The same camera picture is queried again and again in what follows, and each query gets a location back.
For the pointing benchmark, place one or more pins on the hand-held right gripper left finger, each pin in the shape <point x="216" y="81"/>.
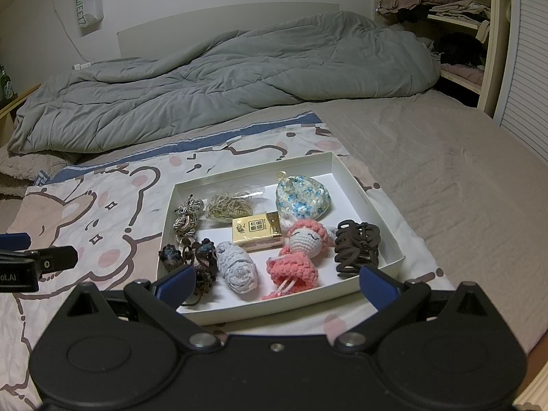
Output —
<point x="175" y="287"/>

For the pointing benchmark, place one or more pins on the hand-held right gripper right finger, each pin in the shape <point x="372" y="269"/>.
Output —
<point x="379" y="289"/>

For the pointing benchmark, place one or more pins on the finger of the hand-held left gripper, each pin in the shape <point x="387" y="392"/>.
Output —
<point x="13" y="241"/>
<point x="58" y="259"/>

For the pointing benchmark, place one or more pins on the brown hair claw clip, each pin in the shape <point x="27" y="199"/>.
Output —
<point x="355" y="248"/>

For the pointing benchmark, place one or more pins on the light blue crochet piece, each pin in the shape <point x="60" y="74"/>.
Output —
<point x="235" y="265"/>

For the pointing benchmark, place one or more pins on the white cardboard box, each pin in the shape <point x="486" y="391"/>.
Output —
<point x="239" y="304"/>

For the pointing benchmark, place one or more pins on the pink crochet doll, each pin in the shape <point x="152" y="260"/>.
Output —
<point x="295" y="265"/>

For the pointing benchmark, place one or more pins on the clear bag of rubber bands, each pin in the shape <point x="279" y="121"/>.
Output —
<point x="227" y="209"/>

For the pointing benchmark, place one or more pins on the small cream yellow box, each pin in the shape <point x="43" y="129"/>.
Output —
<point x="254" y="231"/>

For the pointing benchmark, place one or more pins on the floral fabric pouch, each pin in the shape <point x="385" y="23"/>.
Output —
<point x="302" y="203"/>

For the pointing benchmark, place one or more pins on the bear printed blanket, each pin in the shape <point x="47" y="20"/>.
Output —
<point x="107" y="205"/>

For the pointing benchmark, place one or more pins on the beige fluffy pillow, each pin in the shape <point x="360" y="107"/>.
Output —
<point x="25" y="167"/>

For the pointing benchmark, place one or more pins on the wooden bedside shelf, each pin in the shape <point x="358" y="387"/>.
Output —
<point x="13" y="113"/>

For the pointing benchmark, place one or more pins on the cartoon bear blanket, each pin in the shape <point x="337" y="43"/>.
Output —
<point x="428" y="158"/>

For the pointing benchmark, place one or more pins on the green glass bottle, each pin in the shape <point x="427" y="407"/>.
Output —
<point x="6" y="85"/>

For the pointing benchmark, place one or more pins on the white power adapter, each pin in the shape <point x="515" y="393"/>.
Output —
<point x="82" y="66"/>

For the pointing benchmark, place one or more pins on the grey duvet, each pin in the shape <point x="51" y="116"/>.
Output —
<point x="214" y="85"/>

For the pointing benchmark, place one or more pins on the pink folded clothes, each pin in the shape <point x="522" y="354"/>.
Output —
<point x="464" y="72"/>

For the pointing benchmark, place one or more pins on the dark clothes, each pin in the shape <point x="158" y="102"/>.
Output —
<point x="460" y="49"/>

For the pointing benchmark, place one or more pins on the white louvered door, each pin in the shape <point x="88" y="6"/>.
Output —
<point x="526" y="72"/>

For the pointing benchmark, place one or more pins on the cream wardrobe shelf unit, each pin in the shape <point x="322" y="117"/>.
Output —
<point x="498" y="51"/>

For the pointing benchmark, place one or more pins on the beige folded clothes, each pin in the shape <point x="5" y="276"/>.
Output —
<point x="460" y="10"/>

